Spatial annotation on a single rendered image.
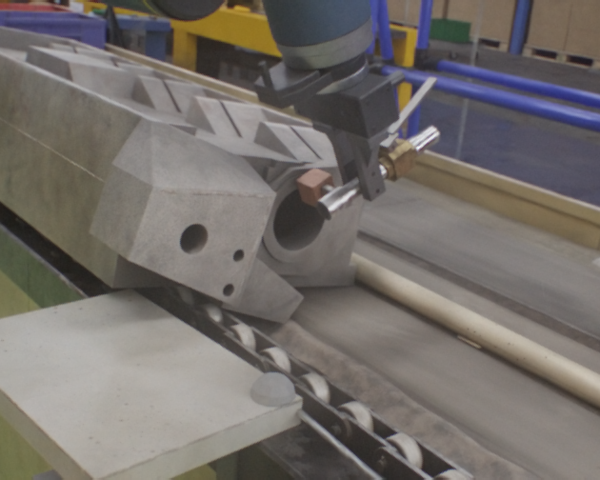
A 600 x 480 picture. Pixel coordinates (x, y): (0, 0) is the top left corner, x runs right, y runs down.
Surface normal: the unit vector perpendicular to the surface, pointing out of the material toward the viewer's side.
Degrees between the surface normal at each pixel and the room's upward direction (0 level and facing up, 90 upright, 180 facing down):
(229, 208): 90
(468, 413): 0
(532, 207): 88
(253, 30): 90
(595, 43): 90
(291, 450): 0
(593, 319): 0
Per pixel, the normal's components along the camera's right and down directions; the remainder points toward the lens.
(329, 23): 0.25, 0.51
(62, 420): 0.09, -0.94
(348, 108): -0.74, 0.53
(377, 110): 0.63, 0.32
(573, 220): -0.77, 0.14
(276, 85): -0.25, -0.78
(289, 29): -0.49, 0.61
